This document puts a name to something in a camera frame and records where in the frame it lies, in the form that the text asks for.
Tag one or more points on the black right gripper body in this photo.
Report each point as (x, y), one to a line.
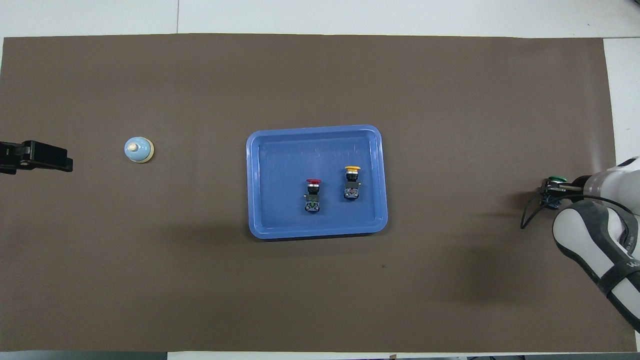
(580, 189)

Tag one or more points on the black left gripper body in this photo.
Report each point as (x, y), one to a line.
(14, 157)

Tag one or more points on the green push button switch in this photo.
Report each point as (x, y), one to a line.
(557, 179)

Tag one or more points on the yellow push button switch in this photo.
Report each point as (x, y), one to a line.
(352, 187)

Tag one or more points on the red push button switch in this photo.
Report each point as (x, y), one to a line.
(313, 197)

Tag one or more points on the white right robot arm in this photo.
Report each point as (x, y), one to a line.
(600, 235)

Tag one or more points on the light blue call bell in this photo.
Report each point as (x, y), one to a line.
(138, 151)

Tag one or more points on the blue plastic tray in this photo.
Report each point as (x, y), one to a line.
(280, 170)

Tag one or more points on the brown table mat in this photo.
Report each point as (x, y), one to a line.
(200, 280)

